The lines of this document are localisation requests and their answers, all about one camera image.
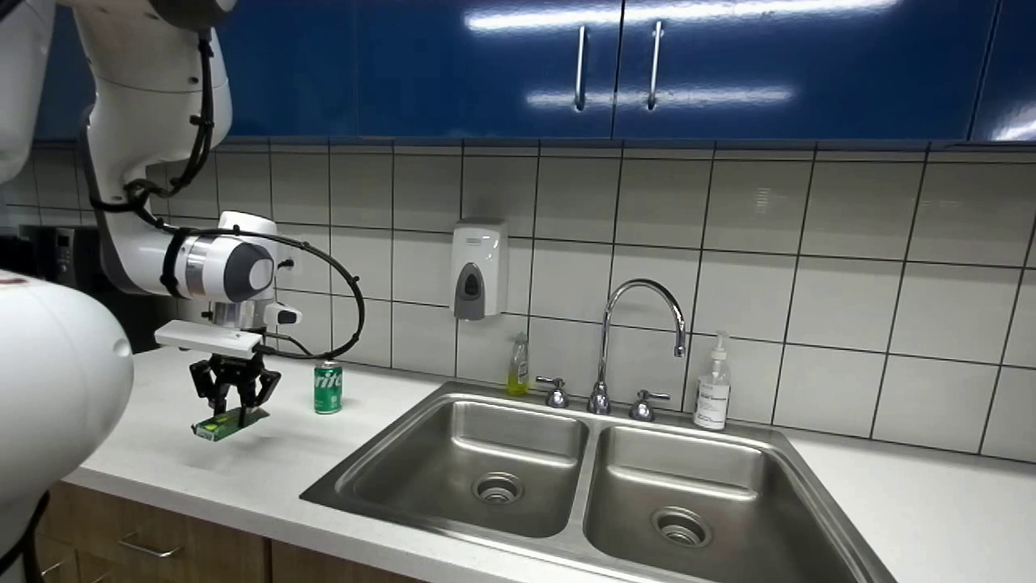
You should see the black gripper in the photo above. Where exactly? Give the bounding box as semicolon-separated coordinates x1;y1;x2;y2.
188;351;286;431

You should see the green granola bar sachet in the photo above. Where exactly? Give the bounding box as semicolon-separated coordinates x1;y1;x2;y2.
191;404;272;448

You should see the black countertop appliance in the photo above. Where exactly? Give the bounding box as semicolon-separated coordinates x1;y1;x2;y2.
0;223;181;358

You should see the stainless steel double sink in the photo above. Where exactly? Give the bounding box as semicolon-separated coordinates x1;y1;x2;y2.
297;383;899;583

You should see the green soda can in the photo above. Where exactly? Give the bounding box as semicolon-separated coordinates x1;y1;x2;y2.
310;361;351;418

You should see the wooden base cabinet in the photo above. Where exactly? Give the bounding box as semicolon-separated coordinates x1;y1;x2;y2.
37;481;424;583

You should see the small green dish soap bottle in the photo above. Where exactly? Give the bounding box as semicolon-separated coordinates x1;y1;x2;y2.
506;329;537;402

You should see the chrome faucet knob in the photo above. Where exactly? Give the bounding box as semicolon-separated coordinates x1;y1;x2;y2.
534;376;574;410
628;385;674;426

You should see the chrome gooseneck faucet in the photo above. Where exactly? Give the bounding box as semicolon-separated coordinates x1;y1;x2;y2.
582;275;692;418

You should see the clear pump soap bottle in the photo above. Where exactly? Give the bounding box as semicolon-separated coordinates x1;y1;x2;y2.
691;333;735;433

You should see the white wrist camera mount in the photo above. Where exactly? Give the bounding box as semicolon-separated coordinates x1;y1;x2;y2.
154;316;270;361

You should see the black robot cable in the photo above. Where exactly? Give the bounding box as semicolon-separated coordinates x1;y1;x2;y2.
87;29;369;367

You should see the silver drawer handle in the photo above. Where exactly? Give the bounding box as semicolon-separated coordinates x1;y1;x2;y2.
37;554;82;583
117;539;181;563

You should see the white wall soap dispenser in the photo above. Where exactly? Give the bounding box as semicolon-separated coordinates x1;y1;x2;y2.
451;221;509;321

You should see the silver cabinet door handle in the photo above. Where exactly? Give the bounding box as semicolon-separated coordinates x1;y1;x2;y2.
641;17;665;115
570;24;590;117

